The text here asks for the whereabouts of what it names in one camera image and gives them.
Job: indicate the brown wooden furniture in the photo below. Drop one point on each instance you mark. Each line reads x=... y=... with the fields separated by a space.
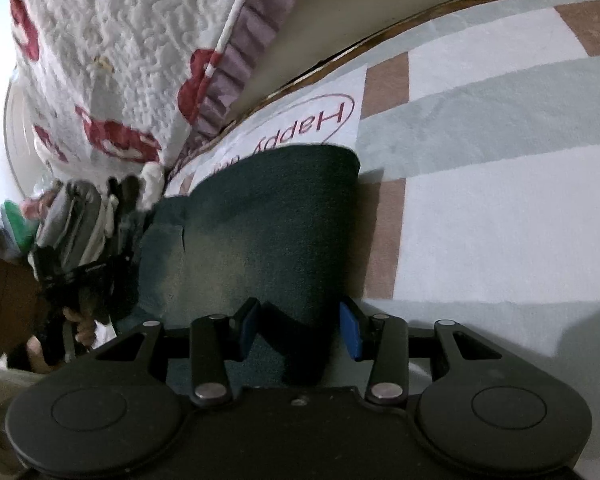
x=0 y=300

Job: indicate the white bear print quilt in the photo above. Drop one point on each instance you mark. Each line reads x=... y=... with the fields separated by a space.
x=130 y=35

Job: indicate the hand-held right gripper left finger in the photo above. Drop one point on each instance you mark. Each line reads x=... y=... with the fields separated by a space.
x=247 y=327

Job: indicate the green object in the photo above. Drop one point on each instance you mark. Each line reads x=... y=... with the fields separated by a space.
x=17 y=225

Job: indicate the checked grey brown bed mat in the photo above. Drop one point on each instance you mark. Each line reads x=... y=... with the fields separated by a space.
x=480 y=210

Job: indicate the dark denim jeans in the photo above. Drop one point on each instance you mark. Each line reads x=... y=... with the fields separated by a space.
x=270 y=220

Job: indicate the person's left hand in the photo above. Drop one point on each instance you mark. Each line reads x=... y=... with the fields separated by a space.
x=82 y=330

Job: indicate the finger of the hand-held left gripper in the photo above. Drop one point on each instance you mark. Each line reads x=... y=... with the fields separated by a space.
x=126 y=210

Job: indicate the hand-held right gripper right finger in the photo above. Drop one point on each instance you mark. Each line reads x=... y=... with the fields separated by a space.
x=350 y=330

